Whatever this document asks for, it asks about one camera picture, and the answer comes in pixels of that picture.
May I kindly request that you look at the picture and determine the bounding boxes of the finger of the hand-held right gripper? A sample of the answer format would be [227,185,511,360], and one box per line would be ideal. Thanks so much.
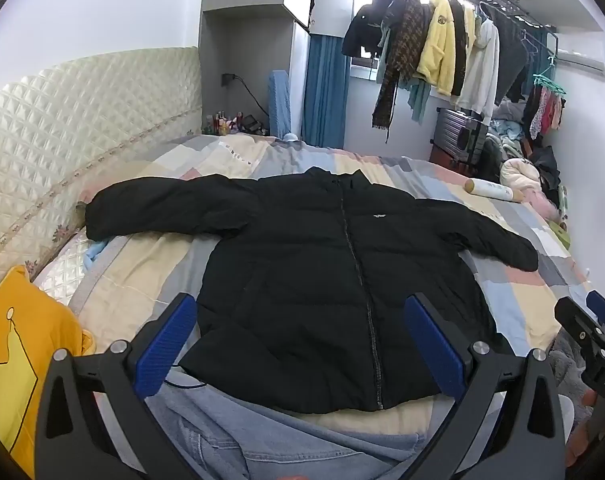
[555,297,605,356]
[585,290,605,331]

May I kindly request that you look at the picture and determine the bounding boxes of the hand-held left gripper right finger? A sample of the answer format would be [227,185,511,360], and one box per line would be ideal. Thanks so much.
[405,293,568,480]

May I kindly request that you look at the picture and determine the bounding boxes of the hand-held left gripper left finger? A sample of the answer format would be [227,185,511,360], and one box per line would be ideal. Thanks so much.
[35,292,198,480]

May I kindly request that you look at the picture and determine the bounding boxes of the black puffer jacket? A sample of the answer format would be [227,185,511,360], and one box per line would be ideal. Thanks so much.
[85,166,539,415]

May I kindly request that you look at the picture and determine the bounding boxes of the pile of clothes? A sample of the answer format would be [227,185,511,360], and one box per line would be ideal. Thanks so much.
[485,85,569,191]

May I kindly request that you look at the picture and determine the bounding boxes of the dark grey hanging clothes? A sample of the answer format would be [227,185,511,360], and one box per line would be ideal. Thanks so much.
[489,5,534,107]

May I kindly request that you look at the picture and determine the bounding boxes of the person's right hand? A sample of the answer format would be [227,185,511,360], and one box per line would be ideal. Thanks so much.
[569,392,599,468]

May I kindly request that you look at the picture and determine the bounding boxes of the grey fleece blanket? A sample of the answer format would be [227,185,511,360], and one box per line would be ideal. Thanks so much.
[545,327,599,403]

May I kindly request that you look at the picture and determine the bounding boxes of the pastel patchwork quilt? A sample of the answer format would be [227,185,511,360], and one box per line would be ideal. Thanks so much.
[70,132,605,441]

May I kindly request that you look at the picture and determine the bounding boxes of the light blue cloth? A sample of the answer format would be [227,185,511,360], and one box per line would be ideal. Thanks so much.
[84,241,109,269]

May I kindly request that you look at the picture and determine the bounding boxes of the pink fluffy garment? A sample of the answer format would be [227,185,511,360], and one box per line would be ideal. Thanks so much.
[526,187,564,222]

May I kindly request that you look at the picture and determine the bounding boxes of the silvery quilted pillow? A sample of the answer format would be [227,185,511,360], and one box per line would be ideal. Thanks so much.
[35,237,128,307]

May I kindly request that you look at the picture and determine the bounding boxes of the yellow printed pillow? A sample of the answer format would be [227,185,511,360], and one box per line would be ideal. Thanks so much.
[0,265,96,478]

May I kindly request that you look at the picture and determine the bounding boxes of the grey blue garment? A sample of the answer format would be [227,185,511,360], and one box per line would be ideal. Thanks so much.
[150,385,433,480]

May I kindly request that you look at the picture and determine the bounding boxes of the blue denim jeans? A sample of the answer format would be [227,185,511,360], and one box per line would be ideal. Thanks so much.
[180,417,368,480]

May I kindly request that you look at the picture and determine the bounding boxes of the cream paper roll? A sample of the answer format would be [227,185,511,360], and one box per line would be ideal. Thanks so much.
[463,177,526,204]

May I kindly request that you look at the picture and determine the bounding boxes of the cream fluffy garment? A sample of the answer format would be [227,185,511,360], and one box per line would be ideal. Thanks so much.
[499,157,544,194]

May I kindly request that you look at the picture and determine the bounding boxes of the dark green garment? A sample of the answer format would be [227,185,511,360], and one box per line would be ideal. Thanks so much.
[482,135,506,184]

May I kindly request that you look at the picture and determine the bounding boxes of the dark red suitcase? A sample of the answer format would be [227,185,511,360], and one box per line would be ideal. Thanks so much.
[429,140,470,171]

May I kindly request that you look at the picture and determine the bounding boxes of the grey suitcase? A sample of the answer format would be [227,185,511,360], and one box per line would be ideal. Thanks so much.
[435,107,488,154]

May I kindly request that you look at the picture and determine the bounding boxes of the cluster of cosmetic bottles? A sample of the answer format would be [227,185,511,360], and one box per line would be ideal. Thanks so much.
[205,110,270,136]

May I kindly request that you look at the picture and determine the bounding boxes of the green clip hanger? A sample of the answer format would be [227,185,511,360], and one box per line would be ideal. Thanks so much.
[533,55,568,95]

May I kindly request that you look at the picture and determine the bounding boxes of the mint green garment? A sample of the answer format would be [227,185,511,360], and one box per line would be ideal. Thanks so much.
[377,25,433,127]

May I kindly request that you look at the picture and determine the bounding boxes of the cream quilted headboard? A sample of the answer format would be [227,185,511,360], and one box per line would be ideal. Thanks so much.
[0,46,203,291]

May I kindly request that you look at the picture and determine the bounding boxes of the white air conditioner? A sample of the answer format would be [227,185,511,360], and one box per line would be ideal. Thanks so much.
[557,49,605,82]

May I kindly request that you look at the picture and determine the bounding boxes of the light blue fabric cover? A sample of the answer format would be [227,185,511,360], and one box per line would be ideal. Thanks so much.
[267,71,292,138]

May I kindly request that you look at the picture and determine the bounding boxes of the white hoodie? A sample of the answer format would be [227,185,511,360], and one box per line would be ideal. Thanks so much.
[455,17,501,119]

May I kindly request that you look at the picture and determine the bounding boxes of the blue curtain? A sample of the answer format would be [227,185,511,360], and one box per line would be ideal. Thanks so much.
[302,34,352,150]

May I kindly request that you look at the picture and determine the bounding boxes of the grey wardrobe panel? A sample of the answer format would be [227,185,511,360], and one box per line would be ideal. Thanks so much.
[288,19,313,138]

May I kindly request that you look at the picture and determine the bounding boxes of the yellow fleece jacket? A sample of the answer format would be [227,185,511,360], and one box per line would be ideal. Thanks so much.
[416,0,458,97]

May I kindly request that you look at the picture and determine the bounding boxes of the black hanging coat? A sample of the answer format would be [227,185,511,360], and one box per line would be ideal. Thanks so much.
[449,0,478,92]

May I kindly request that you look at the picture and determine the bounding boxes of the black hanging jacket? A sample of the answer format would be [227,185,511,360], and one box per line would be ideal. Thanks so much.
[341,4,383,59]

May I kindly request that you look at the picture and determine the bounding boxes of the black charger cable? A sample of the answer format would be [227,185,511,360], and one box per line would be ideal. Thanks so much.
[235,76,270,128]

